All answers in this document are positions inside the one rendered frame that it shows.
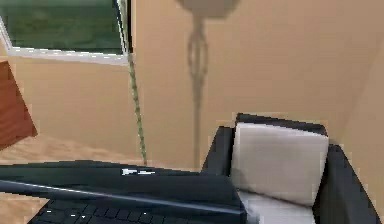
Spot black armchair with white cushions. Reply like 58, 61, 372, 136
201, 112, 383, 224

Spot black laptop computer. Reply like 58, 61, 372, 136
0, 160, 248, 224

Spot thin green lamp pole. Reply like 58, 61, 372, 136
118, 0, 148, 166

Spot white framed window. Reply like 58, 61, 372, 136
0, 0, 134, 66

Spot red-brown wooden furniture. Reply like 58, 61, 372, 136
0, 60, 38, 150

